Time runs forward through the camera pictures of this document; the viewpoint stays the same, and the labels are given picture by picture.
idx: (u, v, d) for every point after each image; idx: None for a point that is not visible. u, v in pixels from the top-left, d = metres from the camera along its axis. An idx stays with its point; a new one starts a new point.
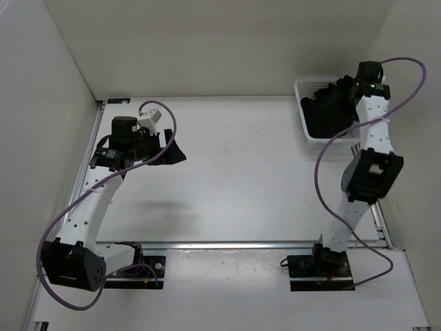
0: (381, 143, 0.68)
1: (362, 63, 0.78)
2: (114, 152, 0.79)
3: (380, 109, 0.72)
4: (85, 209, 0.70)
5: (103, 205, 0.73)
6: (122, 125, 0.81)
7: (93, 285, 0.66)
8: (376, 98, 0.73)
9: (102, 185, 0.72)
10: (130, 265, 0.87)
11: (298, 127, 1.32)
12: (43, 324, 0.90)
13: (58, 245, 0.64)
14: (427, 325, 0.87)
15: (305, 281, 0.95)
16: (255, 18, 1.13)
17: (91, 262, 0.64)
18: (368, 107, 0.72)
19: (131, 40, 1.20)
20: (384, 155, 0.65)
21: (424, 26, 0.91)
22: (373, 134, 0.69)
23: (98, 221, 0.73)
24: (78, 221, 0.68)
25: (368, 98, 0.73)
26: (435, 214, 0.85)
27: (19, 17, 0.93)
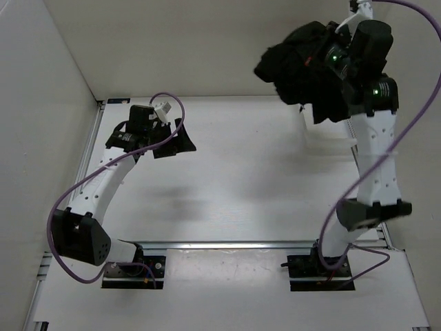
0: (387, 189, 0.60)
1: (368, 40, 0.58)
2: (129, 135, 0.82)
3: (386, 134, 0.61)
4: (97, 183, 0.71)
5: (114, 184, 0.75)
6: (140, 111, 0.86)
7: (97, 260, 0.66)
8: (381, 118, 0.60)
9: (116, 164, 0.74)
10: (131, 263, 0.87)
11: (298, 127, 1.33)
12: (43, 324, 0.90)
13: (69, 214, 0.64)
14: (427, 325, 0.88)
15: (305, 281, 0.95)
16: (255, 18, 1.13)
17: (98, 234, 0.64)
18: (371, 136, 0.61)
19: (131, 40, 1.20)
20: (390, 206, 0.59)
21: (424, 26, 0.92)
22: (378, 180, 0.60)
23: (108, 200, 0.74)
24: (89, 194, 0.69)
25: (372, 121, 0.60)
26: (435, 214, 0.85)
27: (20, 16, 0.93)
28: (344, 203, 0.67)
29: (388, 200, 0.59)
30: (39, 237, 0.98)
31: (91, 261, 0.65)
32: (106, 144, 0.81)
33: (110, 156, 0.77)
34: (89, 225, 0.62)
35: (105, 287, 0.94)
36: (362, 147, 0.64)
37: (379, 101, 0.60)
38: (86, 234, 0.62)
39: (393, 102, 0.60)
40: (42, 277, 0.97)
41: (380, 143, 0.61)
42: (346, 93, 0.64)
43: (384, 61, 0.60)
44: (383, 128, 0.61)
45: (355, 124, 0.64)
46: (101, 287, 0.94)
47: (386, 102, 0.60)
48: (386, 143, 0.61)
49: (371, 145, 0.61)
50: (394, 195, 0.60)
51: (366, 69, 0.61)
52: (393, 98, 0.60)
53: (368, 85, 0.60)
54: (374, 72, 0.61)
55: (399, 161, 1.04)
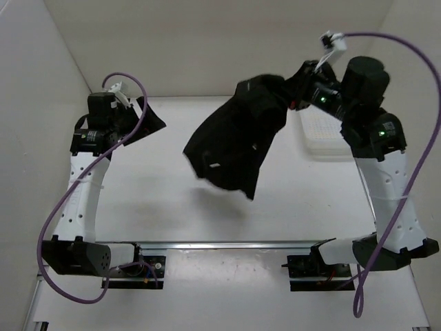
0: (413, 234, 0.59)
1: (366, 82, 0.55)
2: (94, 132, 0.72)
3: (401, 173, 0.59)
4: (76, 201, 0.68)
5: (95, 194, 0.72)
6: (99, 101, 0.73)
7: (101, 269, 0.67)
8: (392, 160, 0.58)
9: (89, 173, 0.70)
10: (132, 262, 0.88)
11: (298, 127, 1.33)
12: (43, 324, 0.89)
13: (57, 243, 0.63)
14: (427, 325, 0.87)
15: (305, 282, 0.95)
16: (255, 17, 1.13)
17: (93, 252, 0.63)
18: (385, 180, 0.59)
19: (131, 40, 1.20)
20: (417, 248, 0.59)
21: (425, 25, 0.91)
22: (401, 225, 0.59)
23: (92, 211, 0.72)
24: (73, 215, 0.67)
25: (384, 161, 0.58)
26: (435, 214, 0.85)
27: (19, 16, 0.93)
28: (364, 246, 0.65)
29: (415, 244, 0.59)
30: None
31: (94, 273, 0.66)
32: (71, 149, 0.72)
33: (78, 165, 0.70)
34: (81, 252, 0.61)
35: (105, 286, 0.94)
36: (373, 188, 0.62)
37: (387, 140, 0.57)
38: (82, 258, 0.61)
39: (402, 137, 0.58)
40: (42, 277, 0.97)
41: (395, 185, 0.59)
42: (352, 137, 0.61)
43: (382, 96, 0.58)
44: (397, 168, 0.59)
45: (366, 167, 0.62)
46: (100, 286, 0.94)
47: (395, 137, 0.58)
48: (402, 185, 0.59)
49: (387, 189, 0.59)
50: (420, 238, 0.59)
51: (364, 107, 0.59)
52: (400, 134, 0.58)
53: (375, 124, 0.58)
54: (373, 109, 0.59)
55: None
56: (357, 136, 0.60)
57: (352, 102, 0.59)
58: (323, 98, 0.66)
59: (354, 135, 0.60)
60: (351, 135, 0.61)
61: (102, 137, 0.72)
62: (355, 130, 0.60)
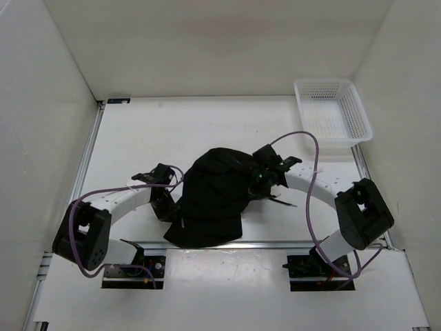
0: (339, 183, 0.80)
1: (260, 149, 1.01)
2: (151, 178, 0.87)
3: (307, 169, 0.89)
4: (118, 195, 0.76)
5: (128, 205, 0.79)
6: (165, 167, 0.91)
7: (90, 263, 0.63)
8: (298, 167, 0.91)
9: (137, 189, 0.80)
10: (130, 265, 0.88)
11: (298, 127, 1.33)
12: (43, 324, 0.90)
13: (89, 205, 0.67)
14: (427, 325, 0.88)
15: (304, 282, 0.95)
16: (256, 18, 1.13)
17: (105, 233, 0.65)
18: (299, 174, 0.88)
19: (131, 40, 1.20)
20: (355, 187, 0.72)
21: (426, 25, 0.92)
22: (327, 184, 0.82)
23: (117, 215, 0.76)
24: (110, 199, 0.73)
25: (291, 170, 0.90)
26: (435, 213, 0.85)
27: (19, 17, 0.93)
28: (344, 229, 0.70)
29: (346, 186, 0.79)
30: (39, 238, 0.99)
31: (85, 262, 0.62)
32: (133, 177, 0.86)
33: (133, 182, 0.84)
34: (103, 217, 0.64)
35: (105, 287, 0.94)
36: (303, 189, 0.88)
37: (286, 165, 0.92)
38: (98, 227, 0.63)
39: (297, 158, 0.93)
40: (42, 277, 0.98)
41: (306, 174, 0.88)
42: (273, 176, 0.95)
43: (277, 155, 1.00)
44: (302, 168, 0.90)
45: (293, 182, 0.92)
46: (101, 287, 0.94)
47: (292, 160, 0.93)
48: (311, 172, 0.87)
49: (304, 176, 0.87)
50: (346, 183, 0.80)
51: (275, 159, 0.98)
52: (294, 157, 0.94)
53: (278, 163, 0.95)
54: (277, 158, 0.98)
55: (398, 161, 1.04)
56: (276, 174, 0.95)
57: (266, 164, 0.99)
58: (260, 174, 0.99)
59: (275, 174, 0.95)
60: (274, 176, 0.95)
61: (157, 180, 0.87)
62: (274, 173, 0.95)
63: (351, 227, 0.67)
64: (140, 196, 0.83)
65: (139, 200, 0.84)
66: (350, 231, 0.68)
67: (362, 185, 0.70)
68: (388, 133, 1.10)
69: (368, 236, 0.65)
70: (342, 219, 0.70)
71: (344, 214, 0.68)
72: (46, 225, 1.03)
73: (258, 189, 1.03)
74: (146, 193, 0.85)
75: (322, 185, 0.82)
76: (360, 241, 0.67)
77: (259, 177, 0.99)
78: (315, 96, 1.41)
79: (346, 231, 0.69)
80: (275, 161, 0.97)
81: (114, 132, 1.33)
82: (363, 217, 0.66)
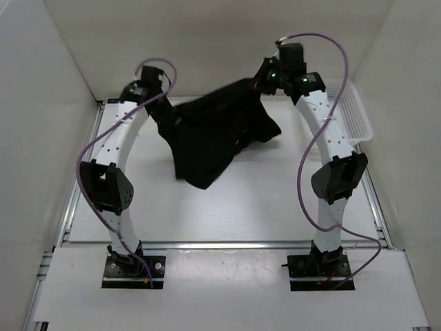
0: (341, 145, 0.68)
1: (284, 49, 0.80)
2: (141, 89, 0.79)
3: (325, 104, 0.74)
4: (116, 136, 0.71)
5: (131, 137, 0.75)
6: (151, 71, 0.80)
7: (123, 203, 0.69)
8: (317, 94, 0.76)
9: (131, 118, 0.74)
10: (134, 254, 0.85)
11: (298, 127, 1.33)
12: (43, 324, 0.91)
13: (95, 165, 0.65)
14: (427, 325, 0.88)
15: (305, 281, 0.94)
16: (256, 18, 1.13)
17: (122, 181, 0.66)
18: (312, 108, 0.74)
19: (131, 40, 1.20)
20: (346, 156, 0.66)
21: (426, 25, 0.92)
22: (330, 139, 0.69)
23: (127, 151, 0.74)
24: (111, 147, 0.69)
25: (310, 96, 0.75)
26: (435, 213, 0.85)
27: (19, 17, 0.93)
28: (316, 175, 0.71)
29: (344, 152, 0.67)
30: (39, 238, 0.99)
31: (119, 205, 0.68)
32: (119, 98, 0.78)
33: (122, 109, 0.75)
34: (113, 173, 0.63)
35: (105, 286, 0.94)
36: (310, 122, 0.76)
37: (309, 85, 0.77)
38: (113, 182, 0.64)
39: (320, 85, 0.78)
40: (42, 277, 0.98)
41: (321, 112, 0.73)
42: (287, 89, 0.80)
43: (304, 63, 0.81)
44: (320, 101, 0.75)
45: (303, 109, 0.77)
46: (101, 287, 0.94)
47: (316, 85, 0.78)
48: (327, 112, 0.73)
49: (316, 116, 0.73)
50: (346, 148, 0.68)
51: (298, 69, 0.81)
52: (320, 83, 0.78)
53: (300, 78, 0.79)
54: (300, 67, 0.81)
55: (398, 160, 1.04)
56: (291, 86, 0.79)
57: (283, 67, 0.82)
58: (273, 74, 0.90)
59: (290, 86, 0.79)
60: (288, 88, 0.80)
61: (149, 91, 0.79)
62: (289, 83, 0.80)
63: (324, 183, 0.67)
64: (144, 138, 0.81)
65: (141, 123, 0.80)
66: (318, 180, 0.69)
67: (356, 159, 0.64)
68: (388, 132, 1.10)
69: (331, 192, 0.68)
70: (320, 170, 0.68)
71: (324, 172, 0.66)
72: (46, 225, 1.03)
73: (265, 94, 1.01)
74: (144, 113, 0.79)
75: (324, 138, 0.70)
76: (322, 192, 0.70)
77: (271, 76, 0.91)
78: None
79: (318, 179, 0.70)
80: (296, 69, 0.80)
81: None
82: (338, 181, 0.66)
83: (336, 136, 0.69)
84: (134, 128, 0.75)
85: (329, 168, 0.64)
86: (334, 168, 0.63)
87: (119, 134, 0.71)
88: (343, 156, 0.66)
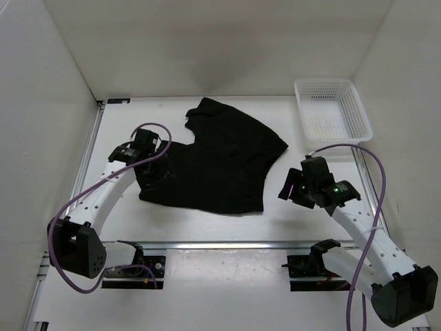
0: (397, 261, 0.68)
1: (307, 165, 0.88)
2: (132, 151, 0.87)
3: (364, 214, 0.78)
4: (98, 194, 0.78)
5: (114, 196, 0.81)
6: (145, 132, 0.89)
7: (91, 272, 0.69)
8: (353, 206, 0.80)
9: (117, 176, 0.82)
10: (131, 265, 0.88)
11: (298, 127, 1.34)
12: (43, 324, 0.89)
13: (68, 223, 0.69)
14: (427, 325, 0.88)
15: (304, 282, 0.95)
16: (255, 18, 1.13)
17: (94, 245, 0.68)
18: (352, 218, 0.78)
19: (131, 41, 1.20)
20: (409, 272, 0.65)
21: (426, 25, 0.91)
22: (384, 254, 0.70)
23: (107, 209, 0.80)
24: (89, 205, 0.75)
25: (346, 207, 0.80)
26: (435, 213, 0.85)
27: (19, 16, 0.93)
28: (375, 298, 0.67)
29: (406, 269, 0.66)
30: (38, 238, 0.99)
31: (85, 272, 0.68)
32: (109, 157, 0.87)
33: (110, 169, 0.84)
34: (87, 234, 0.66)
35: (105, 286, 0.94)
36: (352, 232, 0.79)
37: (341, 194, 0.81)
38: (83, 243, 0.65)
39: (355, 193, 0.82)
40: (42, 277, 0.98)
41: (362, 222, 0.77)
42: (319, 198, 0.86)
43: (330, 174, 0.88)
44: (359, 210, 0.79)
45: (339, 217, 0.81)
46: (101, 287, 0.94)
47: (349, 192, 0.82)
48: (368, 223, 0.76)
49: (359, 229, 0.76)
50: (408, 263, 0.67)
51: (324, 181, 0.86)
52: (352, 191, 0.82)
53: (331, 187, 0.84)
54: (327, 178, 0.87)
55: (398, 161, 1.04)
56: (322, 196, 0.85)
57: (311, 181, 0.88)
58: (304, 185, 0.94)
59: (321, 197, 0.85)
60: (320, 198, 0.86)
61: (140, 152, 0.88)
62: (321, 195, 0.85)
63: (390, 306, 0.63)
64: (127, 177, 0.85)
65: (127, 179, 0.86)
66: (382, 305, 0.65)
67: (422, 275, 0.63)
68: (388, 132, 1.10)
69: (400, 319, 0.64)
70: (382, 294, 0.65)
71: (390, 298, 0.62)
72: (46, 225, 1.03)
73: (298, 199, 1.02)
74: (130, 174, 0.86)
75: (376, 252, 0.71)
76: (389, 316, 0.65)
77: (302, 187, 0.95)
78: (315, 96, 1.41)
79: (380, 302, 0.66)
80: (324, 181, 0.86)
81: (114, 132, 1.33)
82: (406, 303, 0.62)
83: (388, 249, 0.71)
84: (119, 185, 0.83)
85: (395, 294, 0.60)
86: (400, 290, 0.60)
87: (99, 194, 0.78)
88: (404, 272, 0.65)
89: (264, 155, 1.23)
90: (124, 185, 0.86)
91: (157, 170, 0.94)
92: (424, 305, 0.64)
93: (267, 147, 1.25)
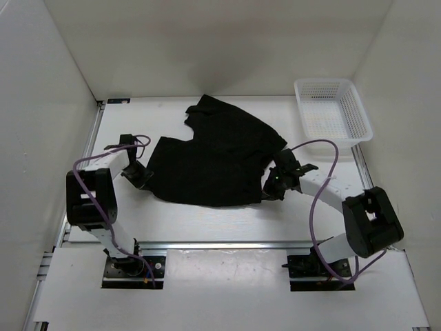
0: (349, 189, 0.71)
1: (275, 156, 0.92)
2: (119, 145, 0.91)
3: (322, 175, 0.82)
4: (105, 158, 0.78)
5: (116, 167, 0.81)
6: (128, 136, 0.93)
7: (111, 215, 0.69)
8: (313, 172, 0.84)
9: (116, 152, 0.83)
10: (132, 254, 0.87)
11: (298, 127, 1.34)
12: (43, 323, 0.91)
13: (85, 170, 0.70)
14: (427, 325, 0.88)
15: (305, 282, 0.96)
16: (255, 17, 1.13)
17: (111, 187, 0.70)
18: (312, 180, 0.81)
19: (131, 40, 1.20)
20: (364, 194, 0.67)
21: (426, 25, 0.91)
22: (337, 189, 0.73)
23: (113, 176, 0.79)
24: (100, 163, 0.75)
25: (306, 175, 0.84)
26: (435, 213, 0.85)
27: (19, 16, 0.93)
28: (350, 236, 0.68)
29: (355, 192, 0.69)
30: (39, 238, 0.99)
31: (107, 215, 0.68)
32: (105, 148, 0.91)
33: (110, 149, 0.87)
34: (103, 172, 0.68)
35: (105, 286, 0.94)
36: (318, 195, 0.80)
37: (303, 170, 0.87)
38: (104, 179, 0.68)
39: (313, 165, 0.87)
40: (42, 277, 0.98)
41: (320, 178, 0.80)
42: (288, 181, 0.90)
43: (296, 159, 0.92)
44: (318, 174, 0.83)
45: (306, 188, 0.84)
46: (101, 286, 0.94)
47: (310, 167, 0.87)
48: (325, 177, 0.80)
49: (316, 183, 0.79)
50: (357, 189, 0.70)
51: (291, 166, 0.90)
52: (311, 165, 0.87)
53: (294, 168, 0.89)
54: (295, 163, 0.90)
55: (398, 160, 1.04)
56: (291, 178, 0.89)
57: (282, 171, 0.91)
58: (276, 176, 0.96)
59: (289, 178, 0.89)
60: (289, 181, 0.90)
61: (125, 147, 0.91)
62: (289, 177, 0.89)
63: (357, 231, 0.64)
64: (122, 159, 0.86)
65: (122, 165, 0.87)
66: (355, 237, 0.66)
67: (374, 194, 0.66)
68: (388, 132, 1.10)
69: (373, 245, 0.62)
70: (349, 225, 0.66)
71: (351, 221, 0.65)
72: (46, 225, 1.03)
73: (273, 190, 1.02)
74: (124, 156, 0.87)
75: (331, 191, 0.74)
76: (363, 247, 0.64)
77: (275, 178, 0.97)
78: (315, 96, 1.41)
79: (353, 237, 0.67)
80: (293, 165, 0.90)
81: (114, 133, 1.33)
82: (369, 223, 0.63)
83: (342, 185, 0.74)
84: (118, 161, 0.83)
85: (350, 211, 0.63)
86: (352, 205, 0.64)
87: (107, 157, 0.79)
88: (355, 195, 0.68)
89: (262, 152, 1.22)
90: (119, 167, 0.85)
91: (142, 174, 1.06)
92: (393, 230, 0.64)
93: (265, 145, 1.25)
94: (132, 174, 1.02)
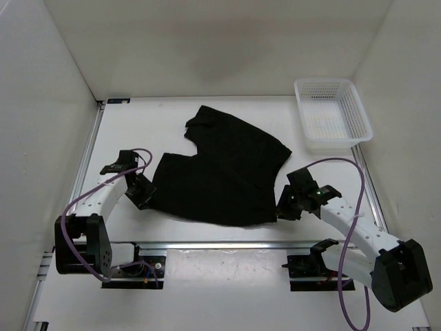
0: (382, 239, 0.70)
1: (291, 177, 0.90)
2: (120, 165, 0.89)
3: (347, 207, 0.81)
4: (99, 194, 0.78)
5: (111, 199, 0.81)
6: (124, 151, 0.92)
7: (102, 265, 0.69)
8: (337, 201, 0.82)
9: (112, 182, 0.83)
10: (132, 262, 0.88)
11: (298, 127, 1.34)
12: (43, 323, 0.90)
13: (74, 217, 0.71)
14: (427, 325, 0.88)
15: (305, 282, 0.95)
16: (255, 16, 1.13)
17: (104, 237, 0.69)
18: (336, 212, 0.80)
19: (131, 40, 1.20)
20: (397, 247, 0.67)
21: (426, 25, 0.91)
22: (368, 235, 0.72)
23: (107, 210, 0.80)
24: (93, 202, 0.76)
25: (329, 205, 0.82)
26: (435, 214, 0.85)
27: (18, 15, 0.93)
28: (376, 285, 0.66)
29: (390, 245, 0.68)
30: (38, 238, 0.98)
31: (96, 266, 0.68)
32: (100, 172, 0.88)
33: (107, 174, 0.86)
34: (96, 222, 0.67)
35: (105, 287, 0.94)
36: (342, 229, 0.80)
37: (325, 196, 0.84)
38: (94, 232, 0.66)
39: (335, 191, 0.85)
40: (42, 277, 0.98)
41: (346, 214, 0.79)
42: (306, 204, 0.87)
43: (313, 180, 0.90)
44: (342, 205, 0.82)
45: (327, 217, 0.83)
46: (101, 286, 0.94)
47: (331, 193, 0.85)
48: (352, 213, 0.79)
49: (342, 217, 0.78)
50: (391, 238, 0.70)
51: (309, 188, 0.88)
52: (333, 190, 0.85)
53: (313, 192, 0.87)
54: (312, 185, 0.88)
55: (398, 160, 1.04)
56: (309, 202, 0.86)
57: (299, 192, 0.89)
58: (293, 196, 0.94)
59: (308, 202, 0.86)
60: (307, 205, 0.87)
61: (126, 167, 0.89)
62: (307, 201, 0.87)
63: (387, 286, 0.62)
64: (120, 186, 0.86)
65: (120, 190, 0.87)
66: (382, 290, 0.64)
67: (408, 248, 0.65)
68: (388, 132, 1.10)
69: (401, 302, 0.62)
70: (377, 276, 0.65)
71: (382, 275, 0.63)
72: (46, 225, 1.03)
73: (289, 211, 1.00)
74: (122, 182, 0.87)
75: (361, 236, 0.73)
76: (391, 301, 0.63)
77: (291, 198, 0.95)
78: (315, 96, 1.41)
79: (380, 289, 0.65)
80: (310, 187, 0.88)
81: (114, 132, 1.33)
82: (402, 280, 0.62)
83: (373, 232, 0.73)
84: (114, 191, 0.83)
85: (384, 268, 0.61)
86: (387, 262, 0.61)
87: (101, 192, 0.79)
88: (391, 247, 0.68)
89: (266, 162, 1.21)
90: (118, 193, 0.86)
91: (144, 189, 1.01)
92: (423, 283, 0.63)
93: (270, 155, 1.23)
94: (134, 192, 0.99)
